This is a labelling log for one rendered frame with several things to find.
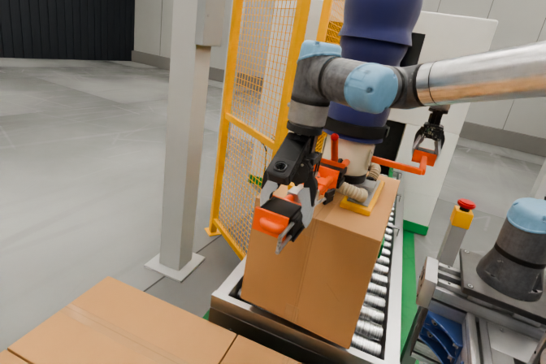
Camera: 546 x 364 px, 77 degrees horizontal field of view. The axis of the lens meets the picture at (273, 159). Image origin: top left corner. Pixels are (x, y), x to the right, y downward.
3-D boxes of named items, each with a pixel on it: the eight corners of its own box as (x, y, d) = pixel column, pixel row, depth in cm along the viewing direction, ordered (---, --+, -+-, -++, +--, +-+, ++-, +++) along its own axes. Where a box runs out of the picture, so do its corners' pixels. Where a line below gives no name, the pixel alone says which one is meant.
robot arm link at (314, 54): (324, 41, 56) (292, 36, 62) (310, 107, 60) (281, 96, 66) (355, 48, 61) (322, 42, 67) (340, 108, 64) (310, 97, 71)
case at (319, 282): (298, 229, 174) (314, 155, 162) (377, 257, 160) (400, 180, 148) (240, 297, 122) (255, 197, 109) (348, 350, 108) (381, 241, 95)
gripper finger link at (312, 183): (322, 204, 68) (314, 162, 67) (319, 206, 67) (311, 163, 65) (300, 205, 70) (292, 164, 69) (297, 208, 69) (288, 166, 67)
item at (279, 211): (269, 214, 78) (272, 193, 76) (299, 224, 75) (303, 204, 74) (251, 228, 70) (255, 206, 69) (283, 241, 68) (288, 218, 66)
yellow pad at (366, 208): (359, 178, 142) (362, 166, 140) (383, 185, 138) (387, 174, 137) (339, 207, 112) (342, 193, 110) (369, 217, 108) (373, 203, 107)
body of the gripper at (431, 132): (418, 138, 134) (427, 108, 130) (420, 134, 141) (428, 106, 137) (439, 143, 131) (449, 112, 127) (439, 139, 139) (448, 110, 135)
